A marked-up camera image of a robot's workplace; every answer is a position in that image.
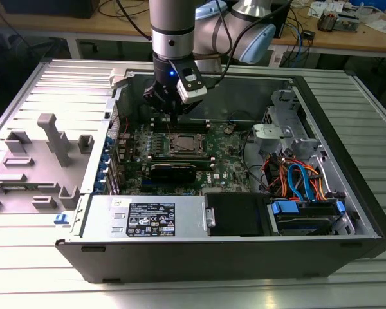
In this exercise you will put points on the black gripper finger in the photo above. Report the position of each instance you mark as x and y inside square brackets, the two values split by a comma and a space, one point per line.
[188, 107]
[157, 96]

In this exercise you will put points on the metal locking lever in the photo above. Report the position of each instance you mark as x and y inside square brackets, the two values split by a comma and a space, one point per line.
[170, 133]

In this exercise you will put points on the silver CPU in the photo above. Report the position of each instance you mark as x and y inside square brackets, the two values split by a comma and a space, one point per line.
[186, 143]

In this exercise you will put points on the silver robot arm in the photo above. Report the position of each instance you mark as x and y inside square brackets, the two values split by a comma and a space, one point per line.
[170, 19]

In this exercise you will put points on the finned CPU cooler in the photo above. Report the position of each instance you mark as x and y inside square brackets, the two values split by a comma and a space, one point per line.
[328, 22]

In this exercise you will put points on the grey corner block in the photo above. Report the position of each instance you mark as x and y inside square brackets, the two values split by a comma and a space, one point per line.
[117, 77]

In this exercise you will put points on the silver coin battery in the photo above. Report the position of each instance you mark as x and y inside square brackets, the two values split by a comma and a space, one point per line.
[227, 129]

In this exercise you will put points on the green motherboard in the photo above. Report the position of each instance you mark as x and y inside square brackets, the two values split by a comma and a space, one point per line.
[225, 157]

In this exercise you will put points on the black graphics card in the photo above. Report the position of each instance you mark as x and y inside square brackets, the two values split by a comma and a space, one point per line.
[172, 174]

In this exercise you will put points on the wooden desk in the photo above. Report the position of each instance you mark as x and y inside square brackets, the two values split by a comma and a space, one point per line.
[83, 27]

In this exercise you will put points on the silver drive cage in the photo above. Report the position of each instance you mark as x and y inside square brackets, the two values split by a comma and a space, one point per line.
[281, 96]

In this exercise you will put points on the silver power supply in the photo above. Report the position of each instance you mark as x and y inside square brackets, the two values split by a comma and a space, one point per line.
[186, 219]

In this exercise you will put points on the large black box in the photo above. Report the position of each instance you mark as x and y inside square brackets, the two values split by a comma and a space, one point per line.
[51, 8]

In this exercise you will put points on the black tower box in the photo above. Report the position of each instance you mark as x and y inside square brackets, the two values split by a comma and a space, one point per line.
[284, 19]

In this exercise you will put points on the hard disk in blue carrier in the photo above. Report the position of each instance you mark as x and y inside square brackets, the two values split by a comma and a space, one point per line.
[284, 207]

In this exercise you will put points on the small black adapter box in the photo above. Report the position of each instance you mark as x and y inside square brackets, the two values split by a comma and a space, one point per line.
[308, 34]

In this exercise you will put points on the grey parts rack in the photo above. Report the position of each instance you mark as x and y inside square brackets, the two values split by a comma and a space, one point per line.
[35, 167]

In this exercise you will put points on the black PC case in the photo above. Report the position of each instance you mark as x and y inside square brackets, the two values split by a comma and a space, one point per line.
[212, 260]

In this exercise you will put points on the blue plastic clip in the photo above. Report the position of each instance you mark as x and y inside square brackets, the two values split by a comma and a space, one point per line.
[60, 219]

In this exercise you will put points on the green RAM stick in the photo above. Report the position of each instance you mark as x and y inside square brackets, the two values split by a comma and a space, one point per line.
[29, 187]

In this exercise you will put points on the white printed card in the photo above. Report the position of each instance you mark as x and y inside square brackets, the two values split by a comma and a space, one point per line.
[321, 8]

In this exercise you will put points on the grey metal component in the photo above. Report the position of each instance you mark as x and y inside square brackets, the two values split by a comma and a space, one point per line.
[349, 22]

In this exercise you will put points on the white paper sheet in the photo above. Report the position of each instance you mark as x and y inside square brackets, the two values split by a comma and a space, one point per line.
[384, 27]

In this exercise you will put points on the silver wrist camera black plate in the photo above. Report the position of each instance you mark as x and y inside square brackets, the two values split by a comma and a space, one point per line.
[193, 91]

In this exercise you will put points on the silver bracket plate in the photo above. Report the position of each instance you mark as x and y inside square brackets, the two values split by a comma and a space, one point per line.
[270, 132]

